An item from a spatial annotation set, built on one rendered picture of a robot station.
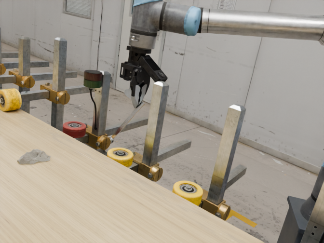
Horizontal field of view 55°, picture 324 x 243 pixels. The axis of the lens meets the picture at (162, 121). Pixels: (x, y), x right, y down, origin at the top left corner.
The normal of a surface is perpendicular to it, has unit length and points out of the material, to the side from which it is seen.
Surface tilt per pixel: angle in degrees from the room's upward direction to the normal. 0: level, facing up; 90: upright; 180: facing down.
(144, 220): 0
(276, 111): 90
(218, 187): 90
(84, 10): 90
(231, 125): 90
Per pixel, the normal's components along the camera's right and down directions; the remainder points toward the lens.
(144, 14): -0.15, 0.29
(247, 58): -0.66, 0.15
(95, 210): 0.15, -0.93
